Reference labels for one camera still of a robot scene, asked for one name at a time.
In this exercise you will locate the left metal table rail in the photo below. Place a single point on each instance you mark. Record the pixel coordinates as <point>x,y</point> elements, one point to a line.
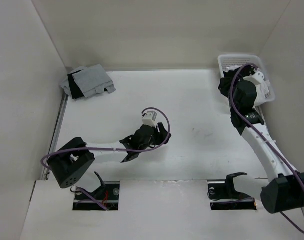
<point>58,123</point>

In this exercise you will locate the light grey bottom tank top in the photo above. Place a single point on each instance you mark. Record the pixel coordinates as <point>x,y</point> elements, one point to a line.
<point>65,85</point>

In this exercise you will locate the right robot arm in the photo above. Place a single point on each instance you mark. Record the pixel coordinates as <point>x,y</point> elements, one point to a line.
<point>285,188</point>

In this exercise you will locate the folded black tank top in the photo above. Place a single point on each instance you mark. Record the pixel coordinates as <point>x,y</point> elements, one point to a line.
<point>76,92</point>

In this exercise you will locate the white garment in basket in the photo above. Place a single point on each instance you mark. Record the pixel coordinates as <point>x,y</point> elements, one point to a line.
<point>231,68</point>

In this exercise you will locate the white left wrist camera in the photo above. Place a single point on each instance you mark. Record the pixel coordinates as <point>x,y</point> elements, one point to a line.
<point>149,118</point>

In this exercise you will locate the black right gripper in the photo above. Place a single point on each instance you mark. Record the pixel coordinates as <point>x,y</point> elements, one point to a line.
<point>238,78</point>

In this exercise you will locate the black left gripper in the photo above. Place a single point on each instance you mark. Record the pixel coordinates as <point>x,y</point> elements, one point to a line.
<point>162,134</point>

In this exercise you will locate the folded grey tank top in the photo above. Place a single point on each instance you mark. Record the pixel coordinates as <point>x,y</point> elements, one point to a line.
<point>93,81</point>

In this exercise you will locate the white plastic laundry basket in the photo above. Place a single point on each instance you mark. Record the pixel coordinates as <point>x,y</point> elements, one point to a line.
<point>253,64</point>

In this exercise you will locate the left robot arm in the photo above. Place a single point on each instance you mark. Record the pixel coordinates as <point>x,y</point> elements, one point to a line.
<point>71,166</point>

